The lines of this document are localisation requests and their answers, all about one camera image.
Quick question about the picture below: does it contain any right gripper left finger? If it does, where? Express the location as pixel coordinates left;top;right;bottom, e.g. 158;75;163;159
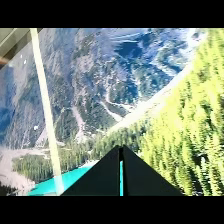
61;145;121;197

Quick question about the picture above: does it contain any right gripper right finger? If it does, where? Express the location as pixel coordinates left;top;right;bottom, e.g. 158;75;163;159
122;145;184;197

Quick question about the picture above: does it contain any silver frame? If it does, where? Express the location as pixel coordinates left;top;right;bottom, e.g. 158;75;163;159
0;28;44;65

